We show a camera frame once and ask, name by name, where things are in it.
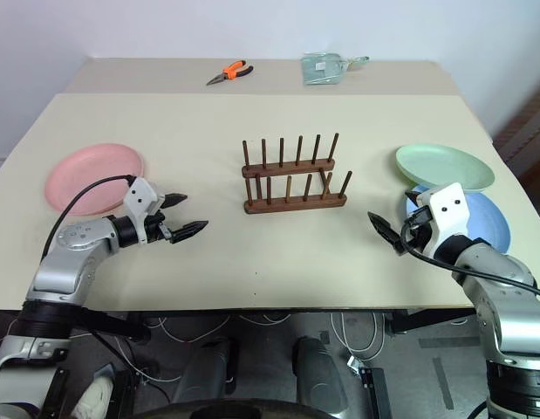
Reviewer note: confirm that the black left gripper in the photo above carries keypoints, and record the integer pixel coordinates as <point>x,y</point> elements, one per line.
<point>154,229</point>

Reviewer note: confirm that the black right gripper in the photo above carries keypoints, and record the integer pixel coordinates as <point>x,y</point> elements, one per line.
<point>420,233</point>

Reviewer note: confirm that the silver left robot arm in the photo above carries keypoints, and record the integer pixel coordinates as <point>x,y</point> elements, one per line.
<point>62,270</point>

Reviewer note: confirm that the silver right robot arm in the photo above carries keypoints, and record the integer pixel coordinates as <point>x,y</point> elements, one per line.
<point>505,297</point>

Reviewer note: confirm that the wooden dish rack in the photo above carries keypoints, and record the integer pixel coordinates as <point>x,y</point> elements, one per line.
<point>291,203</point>

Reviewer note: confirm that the green plate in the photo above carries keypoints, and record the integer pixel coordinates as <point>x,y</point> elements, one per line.
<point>444,168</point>

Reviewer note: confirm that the blue plate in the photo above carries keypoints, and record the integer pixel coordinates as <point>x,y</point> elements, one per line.
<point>487,220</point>

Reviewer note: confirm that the pink plate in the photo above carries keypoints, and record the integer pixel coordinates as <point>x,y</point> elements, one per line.
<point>90,172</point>

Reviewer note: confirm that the dark rounded shape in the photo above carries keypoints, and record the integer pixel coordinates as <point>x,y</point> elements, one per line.
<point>315,375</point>
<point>206,371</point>

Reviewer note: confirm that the clear plastic packet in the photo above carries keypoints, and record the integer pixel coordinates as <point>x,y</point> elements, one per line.
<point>319,69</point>

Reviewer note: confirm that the black floor equipment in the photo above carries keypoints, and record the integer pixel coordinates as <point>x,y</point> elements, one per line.
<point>374,388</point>

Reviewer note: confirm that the white shoe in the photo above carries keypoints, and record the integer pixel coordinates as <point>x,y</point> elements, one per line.
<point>93,399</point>

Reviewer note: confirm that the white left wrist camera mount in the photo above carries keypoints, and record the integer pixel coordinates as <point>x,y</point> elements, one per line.
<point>138,196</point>

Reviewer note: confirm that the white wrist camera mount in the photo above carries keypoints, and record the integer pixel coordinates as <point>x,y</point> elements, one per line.
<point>448,214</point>
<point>138,196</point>

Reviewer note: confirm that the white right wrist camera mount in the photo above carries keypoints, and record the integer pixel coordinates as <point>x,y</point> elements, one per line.
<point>448,214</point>

